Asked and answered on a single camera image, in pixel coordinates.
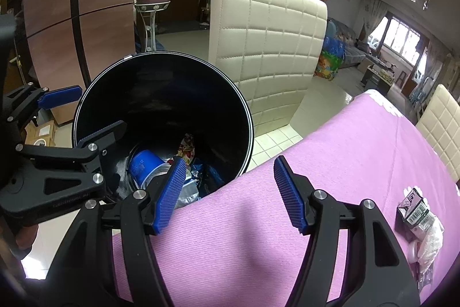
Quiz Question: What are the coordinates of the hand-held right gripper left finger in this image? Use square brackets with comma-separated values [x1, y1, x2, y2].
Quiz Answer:
[43, 158, 187, 307]

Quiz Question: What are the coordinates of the colourful printed bag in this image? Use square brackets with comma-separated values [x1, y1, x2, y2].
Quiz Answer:
[314, 37, 346, 81]

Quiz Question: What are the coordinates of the silver blister pack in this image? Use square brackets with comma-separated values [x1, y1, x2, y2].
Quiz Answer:
[417, 258, 435, 291]

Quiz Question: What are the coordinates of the blue plastic cup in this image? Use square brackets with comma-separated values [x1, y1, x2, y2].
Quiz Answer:
[127, 149, 173, 190]

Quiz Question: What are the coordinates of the crumpled white plastic bag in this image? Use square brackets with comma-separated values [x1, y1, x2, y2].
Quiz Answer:
[413, 210, 444, 279]

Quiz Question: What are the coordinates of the barred window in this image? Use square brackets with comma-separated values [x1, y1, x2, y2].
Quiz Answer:
[370, 16, 430, 77]

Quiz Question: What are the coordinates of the blue foil wrapper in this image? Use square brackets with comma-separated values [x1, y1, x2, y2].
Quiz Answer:
[176, 158, 225, 209]

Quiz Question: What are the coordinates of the red yellow checkered wrapper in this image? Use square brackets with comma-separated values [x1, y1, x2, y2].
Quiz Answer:
[176, 134, 196, 164]

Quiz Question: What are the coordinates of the white metal stand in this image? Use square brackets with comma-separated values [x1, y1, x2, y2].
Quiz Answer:
[134, 1, 171, 53]

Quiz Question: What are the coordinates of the pink floral tablecloth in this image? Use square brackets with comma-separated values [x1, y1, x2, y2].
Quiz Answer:
[111, 91, 460, 307]

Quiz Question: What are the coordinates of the black round trash bin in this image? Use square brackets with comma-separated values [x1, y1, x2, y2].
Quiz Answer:
[72, 51, 254, 203]

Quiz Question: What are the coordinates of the cream quilted dining chair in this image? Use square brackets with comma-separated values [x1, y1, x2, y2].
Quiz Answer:
[208, 0, 354, 137]
[415, 84, 460, 183]

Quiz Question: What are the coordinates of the cardboard box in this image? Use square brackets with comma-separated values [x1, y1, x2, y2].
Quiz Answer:
[23, 120, 58, 147]

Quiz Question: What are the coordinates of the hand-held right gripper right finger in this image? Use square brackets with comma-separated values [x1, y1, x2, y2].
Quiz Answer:
[273, 155, 421, 307]

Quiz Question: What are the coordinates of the light patterned curtain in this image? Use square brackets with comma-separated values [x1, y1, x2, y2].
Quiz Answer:
[359, 0, 389, 41]
[413, 41, 450, 102]

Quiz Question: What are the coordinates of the person's left hand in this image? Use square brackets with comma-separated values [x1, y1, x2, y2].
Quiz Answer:
[14, 222, 39, 252]

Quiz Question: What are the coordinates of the coffee table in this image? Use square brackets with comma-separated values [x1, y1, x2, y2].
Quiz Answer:
[359, 64, 394, 90]

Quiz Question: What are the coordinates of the grey sofa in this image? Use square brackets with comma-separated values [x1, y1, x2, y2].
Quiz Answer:
[327, 17, 378, 68]

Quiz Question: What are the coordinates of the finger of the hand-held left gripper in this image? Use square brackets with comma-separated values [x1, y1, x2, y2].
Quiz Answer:
[0, 120, 128, 225]
[0, 84, 83, 149]

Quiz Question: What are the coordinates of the green white carton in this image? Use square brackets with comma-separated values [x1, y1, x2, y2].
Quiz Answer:
[395, 188, 432, 232]

